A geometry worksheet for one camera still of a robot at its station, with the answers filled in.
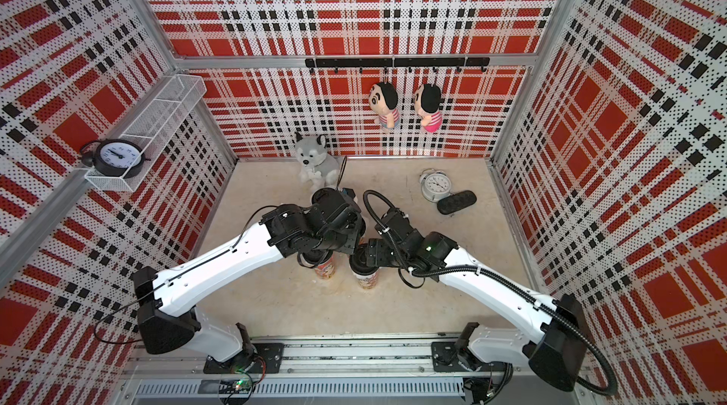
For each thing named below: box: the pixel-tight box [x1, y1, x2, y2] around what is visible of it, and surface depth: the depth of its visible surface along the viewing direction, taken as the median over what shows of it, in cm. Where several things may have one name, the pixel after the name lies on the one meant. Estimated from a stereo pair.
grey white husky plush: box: [294, 132, 340, 188], surface depth 103 cm
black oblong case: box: [437, 190, 478, 215], surface depth 107 cm
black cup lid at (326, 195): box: [311, 187, 339, 206], surface depth 88 cm
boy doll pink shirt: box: [413, 83, 444, 133], surface depth 98 cm
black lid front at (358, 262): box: [349, 247, 379, 276], surface depth 74 cm
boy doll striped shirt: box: [369, 82, 401, 130], surface depth 95 cm
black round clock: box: [79, 138, 151, 179], surface depth 65 cm
